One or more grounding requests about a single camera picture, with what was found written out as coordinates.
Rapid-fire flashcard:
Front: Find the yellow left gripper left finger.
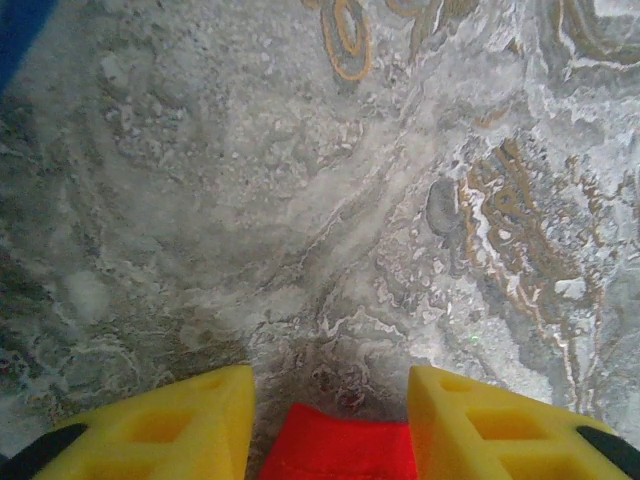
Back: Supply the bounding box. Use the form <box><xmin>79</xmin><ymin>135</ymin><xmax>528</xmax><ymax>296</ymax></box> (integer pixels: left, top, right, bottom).
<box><xmin>0</xmin><ymin>364</ymin><xmax>257</xmax><ymax>480</ymax></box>

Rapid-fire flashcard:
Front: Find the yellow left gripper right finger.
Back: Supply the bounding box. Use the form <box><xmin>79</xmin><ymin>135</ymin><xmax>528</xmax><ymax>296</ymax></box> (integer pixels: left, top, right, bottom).
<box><xmin>407</xmin><ymin>364</ymin><xmax>640</xmax><ymax>480</ymax></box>

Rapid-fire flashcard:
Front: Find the red t-shirt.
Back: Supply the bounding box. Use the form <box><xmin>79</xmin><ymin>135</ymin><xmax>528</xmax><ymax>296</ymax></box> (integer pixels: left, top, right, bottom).
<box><xmin>259</xmin><ymin>402</ymin><xmax>419</xmax><ymax>480</ymax></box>

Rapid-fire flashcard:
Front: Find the blue tray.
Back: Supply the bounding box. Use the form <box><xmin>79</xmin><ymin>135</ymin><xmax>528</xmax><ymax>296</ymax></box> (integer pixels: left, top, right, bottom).
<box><xmin>0</xmin><ymin>0</ymin><xmax>51</xmax><ymax>96</ymax></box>

